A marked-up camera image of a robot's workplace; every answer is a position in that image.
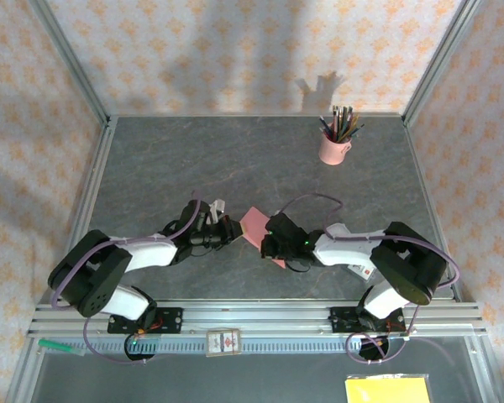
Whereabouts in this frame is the pink square paper sheet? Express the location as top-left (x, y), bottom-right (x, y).
top-left (239, 205), bottom-right (287, 270)

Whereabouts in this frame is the white card in clear sleeve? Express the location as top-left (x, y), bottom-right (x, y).
top-left (346, 263), bottom-right (377, 282)

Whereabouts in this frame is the pink pencil cup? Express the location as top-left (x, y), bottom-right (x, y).
top-left (318, 133), bottom-right (354, 166)

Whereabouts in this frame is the playing card box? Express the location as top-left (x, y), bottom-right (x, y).
top-left (205, 327), bottom-right (242, 359)

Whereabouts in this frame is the yellow paper pad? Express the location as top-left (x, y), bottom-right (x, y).
top-left (344, 374), bottom-right (433, 403)

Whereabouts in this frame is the green marker pen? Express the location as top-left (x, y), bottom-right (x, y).
top-left (37, 338), bottom-right (87, 359)

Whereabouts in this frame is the long aluminium mounting rail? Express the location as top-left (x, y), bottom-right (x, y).
top-left (27, 298), bottom-right (487, 339)

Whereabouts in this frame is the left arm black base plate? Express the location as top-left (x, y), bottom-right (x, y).
top-left (107, 306), bottom-right (184, 336)

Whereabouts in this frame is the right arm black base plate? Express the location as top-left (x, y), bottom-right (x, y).
top-left (328, 305), bottom-right (407, 336)

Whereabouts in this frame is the grey slotted cable duct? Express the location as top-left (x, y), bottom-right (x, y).
top-left (83, 335), bottom-right (408, 354)

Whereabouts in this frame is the aluminium table end rail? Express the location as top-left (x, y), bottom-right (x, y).
top-left (108, 111), bottom-right (407, 120)

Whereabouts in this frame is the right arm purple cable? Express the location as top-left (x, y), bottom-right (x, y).
top-left (276, 192), bottom-right (462, 365)

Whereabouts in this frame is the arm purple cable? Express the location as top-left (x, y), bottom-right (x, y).
top-left (49, 190), bottom-right (202, 366)
top-left (276, 192), bottom-right (462, 365)

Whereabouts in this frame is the aluminium table side rail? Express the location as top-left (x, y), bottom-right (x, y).
top-left (39, 116), bottom-right (119, 304)
top-left (402, 116), bottom-right (464, 303)

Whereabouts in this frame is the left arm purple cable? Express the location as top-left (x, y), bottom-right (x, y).
top-left (49, 190), bottom-right (202, 366)

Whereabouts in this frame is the aluminium frame post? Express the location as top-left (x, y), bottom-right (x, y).
top-left (402, 0), bottom-right (485, 127)
top-left (28, 0), bottom-right (113, 127)

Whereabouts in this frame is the short aluminium frame leg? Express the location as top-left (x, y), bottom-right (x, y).
top-left (465, 335), bottom-right (501, 403)
top-left (4, 338), bottom-right (47, 403)

